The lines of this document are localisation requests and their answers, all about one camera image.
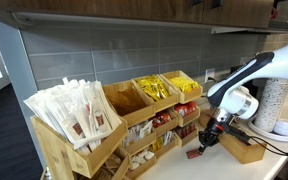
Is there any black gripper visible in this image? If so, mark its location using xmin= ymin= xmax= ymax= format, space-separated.
xmin=197 ymin=117 xmax=226 ymax=154

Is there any white round tray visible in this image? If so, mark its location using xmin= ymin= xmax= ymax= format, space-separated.
xmin=247 ymin=118 xmax=288 ymax=143

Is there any long wooden box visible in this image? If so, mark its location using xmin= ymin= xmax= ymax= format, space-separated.
xmin=198 ymin=108 xmax=267 ymax=165

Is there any red Kikkoman soy sauce packet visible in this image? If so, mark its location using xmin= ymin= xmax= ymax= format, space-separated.
xmin=173 ymin=103 xmax=187 ymax=118
xmin=184 ymin=101 xmax=198 ymax=116

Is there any yellow mustard packet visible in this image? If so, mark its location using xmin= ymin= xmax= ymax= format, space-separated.
xmin=156 ymin=137 xmax=165 ymax=150
xmin=150 ymin=139 xmax=159 ymax=153

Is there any tiered wooden condiment rack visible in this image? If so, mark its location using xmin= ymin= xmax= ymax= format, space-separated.
xmin=102 ymin=69 xmax=204 ymax=180

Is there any pale condiment packet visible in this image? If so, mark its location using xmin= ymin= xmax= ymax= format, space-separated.
xmin=122 ymin=125 xmax=141 ymax=148
xmin=138 ymin=119 xmax=154 ymax=138

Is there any yellow packet heap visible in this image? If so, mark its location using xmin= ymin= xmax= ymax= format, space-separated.
xmin=136 ymin=75 xmax=171 ymax=102
xmin=168 ymin=76 xmax=201 ymax=94

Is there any patterned paper cup stack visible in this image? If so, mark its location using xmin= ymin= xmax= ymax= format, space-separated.
xmin=253 ymin=78 xmax=288 ymax=133

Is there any white cup lid stack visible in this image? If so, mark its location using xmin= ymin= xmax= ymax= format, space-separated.
xmin=273 ymin=118 xmax=288 ymax=137

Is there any brown sugar packet heap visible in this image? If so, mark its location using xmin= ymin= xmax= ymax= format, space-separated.
xmin=102 ymin=153 xmax=122 ymax=176

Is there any white wrapped cutlery packet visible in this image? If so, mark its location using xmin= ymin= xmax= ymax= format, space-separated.
xmin=83 ymin=81 xmax=115 ymax=134
xmin=55 ymin=99 xmax=95 ymax=149
xmin=23 ymin=90 xmax=68 ymax=134
xmin=50 ymin=77 xmax=92 ymax=114

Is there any wooden cutlery holder rack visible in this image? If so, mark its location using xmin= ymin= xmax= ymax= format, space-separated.
xmin=30 ymin=114 xmax=131 ymax=180

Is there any under cabinet light strip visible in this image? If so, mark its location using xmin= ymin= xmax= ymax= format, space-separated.
xmin=12 ymin=11 xmax=285 ymax=35

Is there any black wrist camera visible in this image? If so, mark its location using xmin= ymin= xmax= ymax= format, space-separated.
xmin=222 ymin=123 xmax=252 ymax=143

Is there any black camera cable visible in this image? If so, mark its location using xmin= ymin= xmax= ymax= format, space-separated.
xmin=247 ymin=134 xmax=288 ymax=158

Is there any white wall outlet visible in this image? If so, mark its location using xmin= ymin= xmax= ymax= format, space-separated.
xmin=204 ymin=68 xmax=216 ymax=84

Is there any brown wooden wall cabinet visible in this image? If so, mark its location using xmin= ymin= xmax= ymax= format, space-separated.
xmin=0 ymin=0 xmax=275 ymax=29

